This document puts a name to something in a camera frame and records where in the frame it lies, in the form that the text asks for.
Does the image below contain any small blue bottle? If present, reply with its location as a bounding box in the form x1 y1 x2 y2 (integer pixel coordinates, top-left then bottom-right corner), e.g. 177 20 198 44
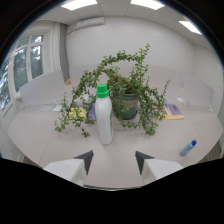
179 139 198 158

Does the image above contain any white bottle with green cap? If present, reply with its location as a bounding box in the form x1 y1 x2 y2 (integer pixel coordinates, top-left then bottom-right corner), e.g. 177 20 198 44
95 83 114 146

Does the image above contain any purple and yellow book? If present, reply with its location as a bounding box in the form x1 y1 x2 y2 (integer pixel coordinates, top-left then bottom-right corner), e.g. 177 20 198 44
156 103 185 121

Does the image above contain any green ceramic plant pot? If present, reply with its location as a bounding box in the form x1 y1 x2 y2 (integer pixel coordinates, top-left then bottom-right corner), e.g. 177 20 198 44
113 92 140 121

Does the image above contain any white desk divider panel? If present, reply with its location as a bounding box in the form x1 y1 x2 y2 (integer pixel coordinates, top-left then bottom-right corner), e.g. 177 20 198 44
18 69 67 107
180 74 215 108
69 63 185 91

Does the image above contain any trailing green potted plant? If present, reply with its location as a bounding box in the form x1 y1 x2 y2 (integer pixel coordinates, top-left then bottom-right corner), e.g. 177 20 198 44
54 43 172 138

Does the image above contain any grey curtain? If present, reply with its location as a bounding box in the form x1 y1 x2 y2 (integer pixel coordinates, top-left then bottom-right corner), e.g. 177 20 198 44
59 22 71 82

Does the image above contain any large window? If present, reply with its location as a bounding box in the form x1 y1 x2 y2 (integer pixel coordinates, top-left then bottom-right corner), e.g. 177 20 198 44
0 34 45 112

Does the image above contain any ceiling light panel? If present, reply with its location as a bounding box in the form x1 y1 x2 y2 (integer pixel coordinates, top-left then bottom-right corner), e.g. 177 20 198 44
130 0 166 11
178 20 203 36
60 0 99 12

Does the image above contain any white wall air conditioner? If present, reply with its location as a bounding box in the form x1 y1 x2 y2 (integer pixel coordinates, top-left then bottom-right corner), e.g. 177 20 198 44
75 16 106 31

